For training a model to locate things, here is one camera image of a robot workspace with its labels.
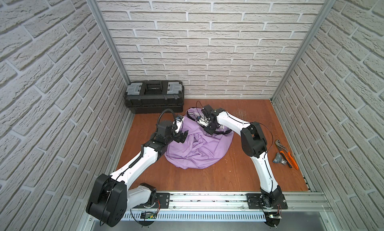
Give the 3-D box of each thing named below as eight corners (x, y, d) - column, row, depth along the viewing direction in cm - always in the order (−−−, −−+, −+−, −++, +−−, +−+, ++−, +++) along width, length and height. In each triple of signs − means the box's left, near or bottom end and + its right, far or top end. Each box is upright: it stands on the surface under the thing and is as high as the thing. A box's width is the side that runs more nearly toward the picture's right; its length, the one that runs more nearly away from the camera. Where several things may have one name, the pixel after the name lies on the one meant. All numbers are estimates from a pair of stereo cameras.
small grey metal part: (272, 161, 89) (274, 160, 87) (276, 153, 92) (277, 152, 90) (282, 168, 86) (284, 166, 85) (286, 160, 90) (288, 158, 88)
